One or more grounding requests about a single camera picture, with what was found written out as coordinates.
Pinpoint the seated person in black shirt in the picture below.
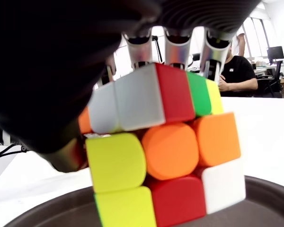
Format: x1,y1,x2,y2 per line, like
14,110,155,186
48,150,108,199
217,44,259,97

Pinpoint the dark brown round plate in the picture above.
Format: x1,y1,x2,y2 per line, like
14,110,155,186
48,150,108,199
4,175,284,227

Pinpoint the black computer monitor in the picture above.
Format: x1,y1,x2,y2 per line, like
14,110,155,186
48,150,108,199
266,46,284,64

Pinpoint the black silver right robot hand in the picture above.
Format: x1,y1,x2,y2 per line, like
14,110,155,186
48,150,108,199
0,0,263,173

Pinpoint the black office chair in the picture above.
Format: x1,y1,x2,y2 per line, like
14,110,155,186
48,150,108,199
257,60,284,99

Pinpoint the multicoloured Rubik's cube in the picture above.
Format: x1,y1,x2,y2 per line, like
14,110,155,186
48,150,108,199
78,62,247,227

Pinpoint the standing person in white shirt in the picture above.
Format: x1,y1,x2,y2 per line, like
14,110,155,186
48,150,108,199
235,32,247,57

